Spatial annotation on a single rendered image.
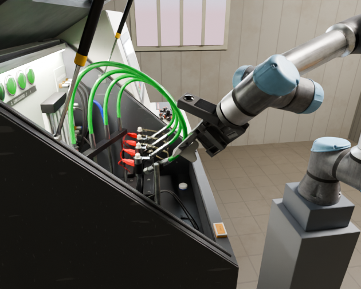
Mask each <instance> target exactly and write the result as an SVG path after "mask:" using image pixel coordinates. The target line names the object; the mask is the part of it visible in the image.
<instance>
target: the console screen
mask: <svg viewBox="0 0 361 289"><path fill-rule="evenodd" d="M120 41H121V44H122V46H123V49H124V53H125V56H126V59H127V62H128V65H129V66H131V67H134V68H136V69H138V70H139V67H138V63H137V60H136V57H135V54H134V50H133V47H132V44H131V40H130V37H129V35H128V32H125V33H124V34H123V35H121V36H120ZM134 83H135V87H136V90H137V93H138V96H139V99H140V102H141V103H142V104H143V105H144V89H145V87H144V83H143V82H141V81H135V82H134Z"/></svg>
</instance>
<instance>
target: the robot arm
mask: <svg viewBox="0 0 361 289"><path fill-rule="evenodd" d="M349 54H361V14H359V15H356V16H353V17H351V18H348V19H345V20H344V21H341V22H339V23H336V24H334V25H332V26H331V27H330V28H329V29H328V30H327V31H326V33H324V34H322V35H320V36H318V37H316V38H314V39H312V40H310V41H307V42H305V43H303V44H301V45H299V46H297V47H295V48H293V49H291V50H289V51H287V52H285V53H282V54H275V55H272V56H270V57H269V58H268V59H267V60H265V61H264V62H263V63H261V64H259V65H258V66H256V67H253V66H251V65H248V66H247V65H244V66H241V67H239V68H238V69H237V70H236V71H235V73H234V75H233V80H232V85H233V88H234V89H233V90H231V91H230V92H229V93H228V94H227V95H226V96H225V97H224V98H223V99H222V100H221V101H220V102H219V103H218V104H217V105H216V104H214V103H212V102H209V101H207V100H205V99H202V98H200V97H197V96H195V95H193V94H191V93H188V92H186V93H185V94H184V95H183V96H181V97H180V98H179V99H178V101H177V107H178V108H179V109H181V110H184V111H186V112H188V113H190V114H192V115H194V116H197V117H199V118H201V119H202V120H201V121H200V122H199V123H198V125H197V126H196V127H195V128H194V129H193V130H191V131H190V132H189V133H188V137H187V138H186V139H185V140H184V141H183V142H182V143H181V144H179V145H178V146H177V147H176V148H175V149H174V150H173V154H172V156H173V157H175V156H177V155H181V156H182V157H184V158H186V159H187V160H189V161H190V162H195V161H196V160H197V156H196V154H195V150H196V149H197V148H198V147H199V143H198V142H197V141H196V139H198V140H199V141H200V142H201V143H202V146H203V147H204V148H205V149H206V152H207V153H208V154H209V155H210V156H211V157H213V156H215V155H216V154H218V153H219V152H221V151H222V150H224V149H225V148H226V146H227V145H228V144H229V143H231V142H232V141H234V140H235V139H237V138H238V137H239V136H241V135H242V134H244V133H245V131H246V129H247V128H248V127H249V125H250V124H249V123H248V121H250V120H251V119H253V118H254V117H255V116H257V115H258V114H260V113H261V112H262V111H264V110H265V109H267V108H268V107H272V108H276V109H280V110H285V111H290V112H294V113H296V114H310V113H313V112H315V111H316V110H317V109H318V108H319V107H320V106H321V104H322V102H323V99H324V91H323V89H322V87H321V85H320V84H318V83H316V82H314V81H313V80H311V79H306V78H303V77H300V76H302V75H304V74H306V73H307V72H309V71H311V70H313V69H315V68H317V67H319V66H321V65H323V64H325V63H327V62H329V61H330V60H332V59H334V58H336V57H338V58H341V57H345V56H348V55H349ZM191 143H192V144H191ZM190 144H191V145H190ZM188 145H189V147H188ZM350 147H351V145H350V142H349V141H347V140H345V139H342V138H335V137H323V138H319V139H316V140H315V141H314V143H313V146H312V148H311V154H310V158H309V162H308V167H307V172H306V174H305V176H304V177H303V179H302V180H301V181H300V183H299V186H298V193H299V194H300V195H301V196H302V197H303V198H305V199H306V200H308V201H310V202H313V203H315V204H319V205H335V204H337V203H338V202H339V201H340V198H341V188H340V181H341V182H343V183H345V184H347V185H349V186H351V187H353V188H354V189H356V190H358V191H360V192H361V134H360V138H359V142H358V145H357V146H354V147H353V148H350Z"/></svg>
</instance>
